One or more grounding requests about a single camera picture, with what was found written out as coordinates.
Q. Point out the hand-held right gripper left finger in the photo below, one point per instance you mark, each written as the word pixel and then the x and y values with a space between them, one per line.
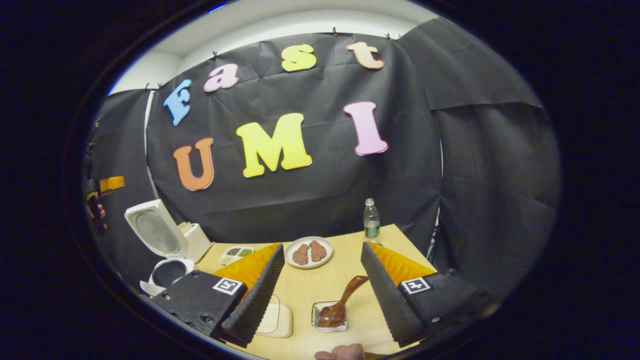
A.
pixel 255 305

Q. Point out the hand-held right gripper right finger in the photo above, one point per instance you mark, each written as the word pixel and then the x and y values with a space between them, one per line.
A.
pixel 387 300

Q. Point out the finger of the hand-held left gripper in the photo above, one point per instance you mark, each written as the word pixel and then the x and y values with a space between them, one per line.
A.
pixel 112 184

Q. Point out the clear container of rice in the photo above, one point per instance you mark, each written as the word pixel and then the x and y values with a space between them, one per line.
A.
pixel 277 320

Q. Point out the brown wooden spoon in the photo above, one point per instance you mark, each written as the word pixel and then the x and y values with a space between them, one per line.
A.
pixel 345 295

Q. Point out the white rice cooker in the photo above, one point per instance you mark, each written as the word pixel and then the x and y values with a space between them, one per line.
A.
pixel 155 230

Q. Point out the clear square chopstick holder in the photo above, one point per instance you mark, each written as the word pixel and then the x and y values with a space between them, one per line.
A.
pixel 316 320

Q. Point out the white divided condiment dish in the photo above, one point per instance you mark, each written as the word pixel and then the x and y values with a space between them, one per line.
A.
pixel 236 255

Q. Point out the brown meat piece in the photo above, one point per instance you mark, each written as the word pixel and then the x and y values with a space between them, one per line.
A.
pixel 317 251
pixel 300 255

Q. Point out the green label plastic bottle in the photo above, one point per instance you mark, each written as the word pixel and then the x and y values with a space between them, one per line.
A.
pixel 371 222

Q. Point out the white round plate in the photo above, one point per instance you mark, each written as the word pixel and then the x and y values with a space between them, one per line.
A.
pixel 300 238

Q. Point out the white toaster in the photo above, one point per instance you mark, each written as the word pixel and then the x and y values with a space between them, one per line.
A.
pixel 200 242

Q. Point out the toast slice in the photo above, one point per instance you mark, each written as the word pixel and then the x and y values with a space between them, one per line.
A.
pixel 186 226

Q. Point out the black backdrop cloth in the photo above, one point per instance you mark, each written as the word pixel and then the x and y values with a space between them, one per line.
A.
pixel 325 190

